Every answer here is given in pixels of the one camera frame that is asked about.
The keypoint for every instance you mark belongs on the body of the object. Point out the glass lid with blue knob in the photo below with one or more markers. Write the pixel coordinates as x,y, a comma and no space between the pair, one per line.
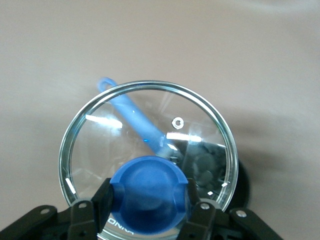
150,180

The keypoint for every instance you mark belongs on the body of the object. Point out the brown table cover sheet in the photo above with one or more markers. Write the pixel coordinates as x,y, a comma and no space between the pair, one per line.
160,37

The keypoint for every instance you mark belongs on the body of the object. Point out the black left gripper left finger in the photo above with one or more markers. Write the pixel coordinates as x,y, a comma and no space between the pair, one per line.
80,220

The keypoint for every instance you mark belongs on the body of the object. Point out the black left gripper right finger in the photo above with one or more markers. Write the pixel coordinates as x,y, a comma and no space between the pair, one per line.
207,222

